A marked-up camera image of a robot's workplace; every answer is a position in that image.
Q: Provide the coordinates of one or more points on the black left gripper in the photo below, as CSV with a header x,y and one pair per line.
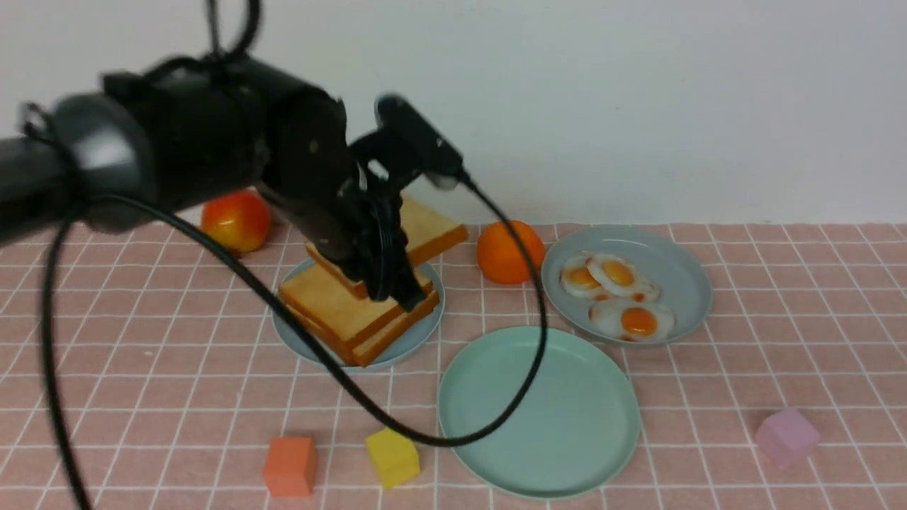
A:
x,y
316,182

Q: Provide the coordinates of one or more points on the toast slice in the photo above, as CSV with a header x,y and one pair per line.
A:
x,y
317,295
394,342
429,233

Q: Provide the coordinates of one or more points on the fried egg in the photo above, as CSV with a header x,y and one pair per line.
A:
x,y
628,320
577,281
620,278

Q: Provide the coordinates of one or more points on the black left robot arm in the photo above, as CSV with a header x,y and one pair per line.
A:
x,y
180,140

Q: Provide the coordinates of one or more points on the teal sandwich plate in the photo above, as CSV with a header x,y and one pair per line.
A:
x,y
575,430

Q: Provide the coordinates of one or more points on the orange tangerine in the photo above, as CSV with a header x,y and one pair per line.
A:
x,y
499,257

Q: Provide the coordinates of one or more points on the blue-grey bread plate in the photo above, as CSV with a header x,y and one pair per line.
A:
x,y
427,277

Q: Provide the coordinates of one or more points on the red yellow pomegranate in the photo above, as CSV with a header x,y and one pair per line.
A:
x,y
240,222

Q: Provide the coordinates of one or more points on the yellow cube block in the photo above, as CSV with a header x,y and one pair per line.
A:
x,y
395,458

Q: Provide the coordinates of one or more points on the orange cube block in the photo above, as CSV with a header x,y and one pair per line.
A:
x,y
290,467

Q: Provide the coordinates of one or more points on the grey egg plate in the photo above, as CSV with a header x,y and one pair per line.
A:
x,y
684,285

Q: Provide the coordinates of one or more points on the pink cube block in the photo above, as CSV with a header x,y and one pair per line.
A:
x,y
787,438

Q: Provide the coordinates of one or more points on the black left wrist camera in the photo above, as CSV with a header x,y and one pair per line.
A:
x,y
407,146

